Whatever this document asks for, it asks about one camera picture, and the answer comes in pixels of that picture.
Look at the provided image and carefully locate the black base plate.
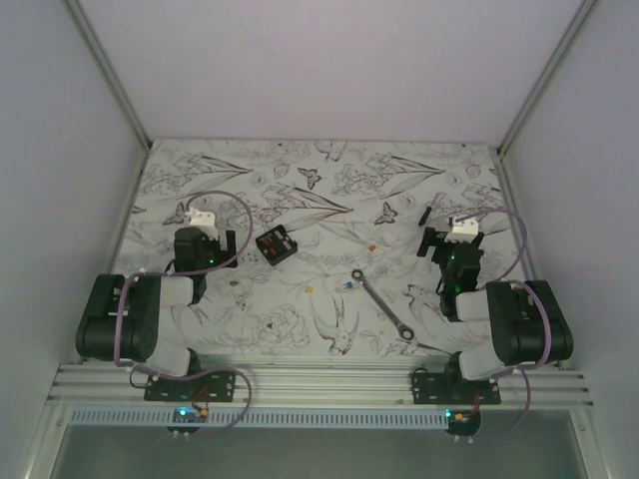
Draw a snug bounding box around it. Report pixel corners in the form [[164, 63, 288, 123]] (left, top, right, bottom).
[[409, 367, 501, 406], [144, 371, 237, 403]]

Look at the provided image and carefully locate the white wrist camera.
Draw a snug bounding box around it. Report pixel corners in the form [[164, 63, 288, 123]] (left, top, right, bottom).
[[444, 218, 480, 242], [187, 208, 219, 238]]

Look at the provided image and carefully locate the black fuse box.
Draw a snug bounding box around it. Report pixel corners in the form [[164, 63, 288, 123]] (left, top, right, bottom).
[[256, 225, 299, 266]]

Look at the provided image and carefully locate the grey slotted cable duct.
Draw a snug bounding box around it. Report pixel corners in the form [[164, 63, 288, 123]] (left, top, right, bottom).
[[69, 406, 452, 430]]

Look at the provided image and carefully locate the silver ratchet wrench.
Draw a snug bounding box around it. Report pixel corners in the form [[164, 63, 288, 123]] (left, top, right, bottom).
[[351, 269, 415, 342]]

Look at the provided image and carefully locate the floral patterned mat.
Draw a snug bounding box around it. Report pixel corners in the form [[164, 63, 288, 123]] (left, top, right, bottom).
[[113, 140, 524, 357]]

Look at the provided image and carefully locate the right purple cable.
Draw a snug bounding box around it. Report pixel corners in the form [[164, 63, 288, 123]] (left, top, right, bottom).
[[451, 208, 553, 442]]

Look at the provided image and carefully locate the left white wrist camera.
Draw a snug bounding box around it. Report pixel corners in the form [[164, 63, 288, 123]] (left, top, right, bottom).
[[187, 208, 219, 238]]

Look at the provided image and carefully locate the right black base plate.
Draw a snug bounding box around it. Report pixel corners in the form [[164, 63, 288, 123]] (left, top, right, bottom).
[[409, 367, 501, 406]]

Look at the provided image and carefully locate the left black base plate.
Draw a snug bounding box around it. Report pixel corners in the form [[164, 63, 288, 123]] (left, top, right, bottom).
[[144, 371, 237, 403]]

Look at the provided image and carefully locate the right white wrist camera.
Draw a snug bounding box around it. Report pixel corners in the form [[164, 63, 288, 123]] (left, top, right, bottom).
[[444, 218, 480, 242]]

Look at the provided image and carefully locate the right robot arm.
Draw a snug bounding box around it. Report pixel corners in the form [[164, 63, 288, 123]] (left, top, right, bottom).
[[417, 228, 574, 404]]

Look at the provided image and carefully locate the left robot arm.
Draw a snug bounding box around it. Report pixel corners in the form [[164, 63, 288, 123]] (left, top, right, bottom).
[[75, 227, 238, 401]]

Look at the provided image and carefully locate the aluminium rail frame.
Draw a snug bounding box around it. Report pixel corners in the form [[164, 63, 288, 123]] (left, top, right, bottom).
[[48, 357, 594, 410]]

